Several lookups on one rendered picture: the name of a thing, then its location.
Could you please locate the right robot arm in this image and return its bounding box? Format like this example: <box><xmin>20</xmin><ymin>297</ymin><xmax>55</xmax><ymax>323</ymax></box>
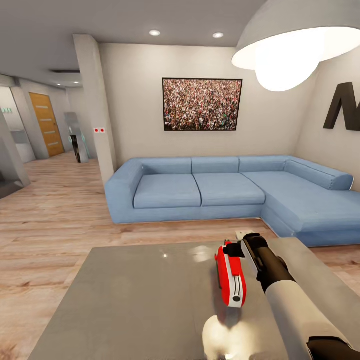
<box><xmin>223</xmin><ymin>230</ymin><xmax>360</xmax><ymax>360</ymax></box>

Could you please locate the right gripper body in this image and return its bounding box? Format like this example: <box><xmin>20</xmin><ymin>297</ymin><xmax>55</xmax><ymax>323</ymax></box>
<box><xmin>226</xmin><ymin>242</ymin><xmax>246</xmax><ymax>258</ymax></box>

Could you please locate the radio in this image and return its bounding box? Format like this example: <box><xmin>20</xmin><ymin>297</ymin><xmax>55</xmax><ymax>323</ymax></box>
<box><xmin>215</xmin><ymin>240</ymin><xmax>247</xmax><ymax>308</ymax></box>

